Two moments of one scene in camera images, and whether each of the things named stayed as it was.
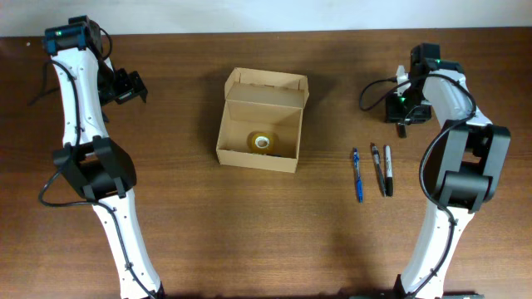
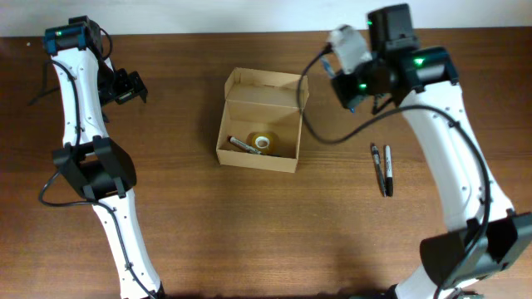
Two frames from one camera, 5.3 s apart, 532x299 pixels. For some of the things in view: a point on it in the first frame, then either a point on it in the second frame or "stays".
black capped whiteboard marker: x=402 y=131 to x=243 y=144
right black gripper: x=404 y=115 to x=347 y=92
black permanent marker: x=389 y=183 stays
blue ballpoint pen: x=359 y=183 to x=333 y=74
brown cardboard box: x=260 y=100 stays
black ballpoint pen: x=379 y=168 stays
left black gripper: x=130 y=88 stays
